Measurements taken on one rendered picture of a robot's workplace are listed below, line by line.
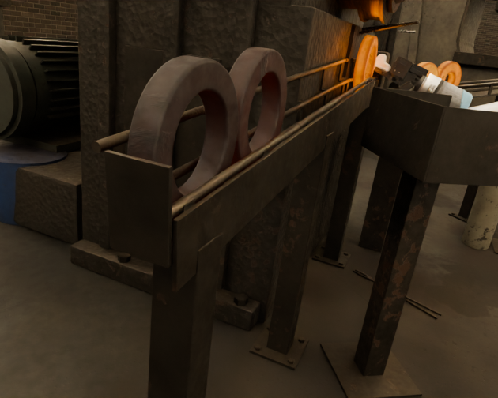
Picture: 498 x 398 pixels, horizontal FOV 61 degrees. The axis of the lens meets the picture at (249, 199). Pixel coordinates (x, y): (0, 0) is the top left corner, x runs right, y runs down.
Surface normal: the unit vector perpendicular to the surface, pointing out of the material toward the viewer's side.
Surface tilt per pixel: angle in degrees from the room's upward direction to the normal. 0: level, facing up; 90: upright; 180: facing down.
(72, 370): 0
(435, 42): 90
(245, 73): 51
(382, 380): 0
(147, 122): 68
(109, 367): 0
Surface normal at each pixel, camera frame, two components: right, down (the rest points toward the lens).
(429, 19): -0.61, 0.22
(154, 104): -0.27, -0.27
